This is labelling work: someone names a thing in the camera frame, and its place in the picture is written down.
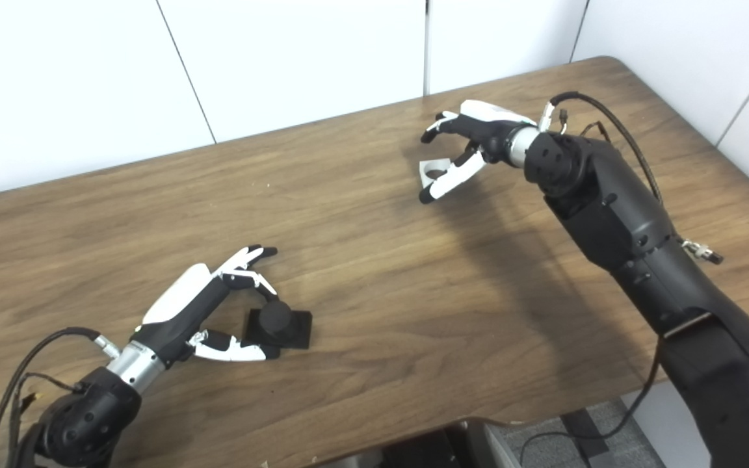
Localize white square piece with hole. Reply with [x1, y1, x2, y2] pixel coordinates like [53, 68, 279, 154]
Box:
[419, 158, 453, 189]

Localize thin left wrist wires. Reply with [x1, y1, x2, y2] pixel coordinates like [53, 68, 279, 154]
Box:
[10, 372, 83, 443]

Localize thin black hanging cable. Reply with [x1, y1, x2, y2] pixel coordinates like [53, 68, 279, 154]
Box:
[521, 338, 664, 468]

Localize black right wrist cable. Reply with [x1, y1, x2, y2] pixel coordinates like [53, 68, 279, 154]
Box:
[540, 91, 664, 202]

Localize black peg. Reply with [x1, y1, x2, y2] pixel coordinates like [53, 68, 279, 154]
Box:
[243, 300, 313, 352]

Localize thin right wrist wires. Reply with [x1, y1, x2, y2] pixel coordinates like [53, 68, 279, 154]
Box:
[579, 120, 612, 142]

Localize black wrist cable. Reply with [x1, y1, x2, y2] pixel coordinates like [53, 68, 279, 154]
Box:
[0, 327, 122, 468]
[540, 91, 664, 202]

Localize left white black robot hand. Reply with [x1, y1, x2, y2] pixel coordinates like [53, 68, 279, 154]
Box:
[131, 245, 281, 366]

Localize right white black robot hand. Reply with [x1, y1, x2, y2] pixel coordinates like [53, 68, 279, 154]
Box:
[419, 99, 541, 204]

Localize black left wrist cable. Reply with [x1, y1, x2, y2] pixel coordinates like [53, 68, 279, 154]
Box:
[0, 327, 122, 468]

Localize thin wrist wires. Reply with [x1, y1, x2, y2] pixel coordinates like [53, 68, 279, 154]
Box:
[579, 120, 612, 142]
[10, 372, 83, 443]

